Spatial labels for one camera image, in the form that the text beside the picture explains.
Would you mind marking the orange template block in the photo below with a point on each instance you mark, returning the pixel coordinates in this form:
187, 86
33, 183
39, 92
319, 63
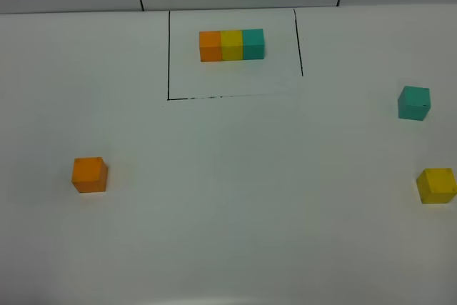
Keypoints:
210, 46

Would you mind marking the teal template block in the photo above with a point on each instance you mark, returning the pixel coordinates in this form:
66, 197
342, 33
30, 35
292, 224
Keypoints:
253, 44

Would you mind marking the yellow template block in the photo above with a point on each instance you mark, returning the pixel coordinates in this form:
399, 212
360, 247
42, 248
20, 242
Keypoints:
232, 45

